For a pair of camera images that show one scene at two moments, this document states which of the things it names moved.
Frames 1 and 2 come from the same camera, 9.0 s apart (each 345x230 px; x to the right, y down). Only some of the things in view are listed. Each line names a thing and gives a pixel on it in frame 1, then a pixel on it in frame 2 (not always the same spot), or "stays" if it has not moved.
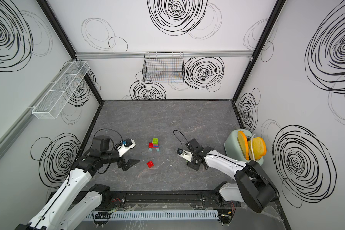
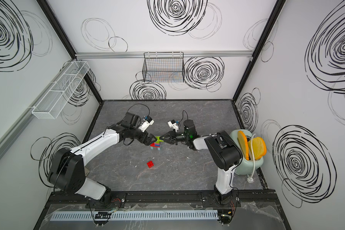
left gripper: x=128 y=164 → x=148 y=141
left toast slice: x=243 y=143 stays
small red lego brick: x=150 y=164 stays
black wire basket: x=164 y=67 stays
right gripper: x=193 y=166 → x=173 y=136
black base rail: x=162 y=199 stays
